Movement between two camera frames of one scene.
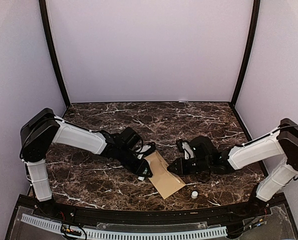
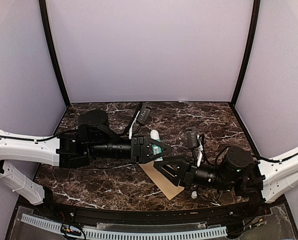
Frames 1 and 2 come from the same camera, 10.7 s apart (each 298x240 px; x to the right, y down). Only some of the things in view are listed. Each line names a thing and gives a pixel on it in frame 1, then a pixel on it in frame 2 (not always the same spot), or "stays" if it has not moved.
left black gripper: x=143 y=165 → x=144 y=156
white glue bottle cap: x=194 y=194 stays
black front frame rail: x=72 y=213 stays
